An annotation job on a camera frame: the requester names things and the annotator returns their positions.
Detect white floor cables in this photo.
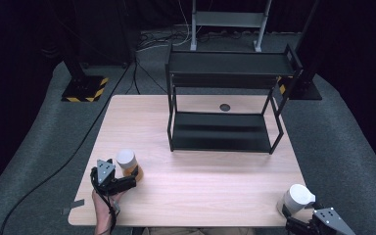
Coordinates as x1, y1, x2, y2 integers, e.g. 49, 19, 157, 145
136, 0, 194, 53

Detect grey metal stand frame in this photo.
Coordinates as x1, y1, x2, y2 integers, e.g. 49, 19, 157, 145
189, 0, 273, 53

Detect long black floor cable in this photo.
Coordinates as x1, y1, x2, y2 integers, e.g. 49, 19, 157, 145
0, 62, 135, 235

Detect black two-tier metal rack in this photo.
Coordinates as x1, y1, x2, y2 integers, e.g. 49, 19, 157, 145
164, 43, 304, 156

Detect black stand striped base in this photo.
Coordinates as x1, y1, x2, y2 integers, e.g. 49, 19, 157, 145
276, 0, 323, 102
47, 0, 110, 103

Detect grey tape strip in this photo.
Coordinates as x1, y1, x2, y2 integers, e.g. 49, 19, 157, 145
61, 198, 86, 216

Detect glass jar white spout lid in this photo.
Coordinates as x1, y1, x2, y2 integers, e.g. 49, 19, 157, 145
276, 183, 317, 217

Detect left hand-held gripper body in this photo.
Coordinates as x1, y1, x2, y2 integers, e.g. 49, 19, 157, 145
90, 159, 138, 197

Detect person's left hand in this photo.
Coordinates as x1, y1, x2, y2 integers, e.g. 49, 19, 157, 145
91, 189, 127, 228

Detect black cabinet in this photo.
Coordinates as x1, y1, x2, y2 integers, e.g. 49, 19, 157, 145
74, 0, 142, 70

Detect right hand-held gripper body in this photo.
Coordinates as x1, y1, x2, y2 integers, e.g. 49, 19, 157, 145
285, 207, 357, 235

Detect thin black floor cable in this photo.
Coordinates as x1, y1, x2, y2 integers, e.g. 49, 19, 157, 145
124, 58, 169, 96

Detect amber jar white lid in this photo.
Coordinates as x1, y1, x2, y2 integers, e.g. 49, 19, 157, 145
115, 148, 144, 182

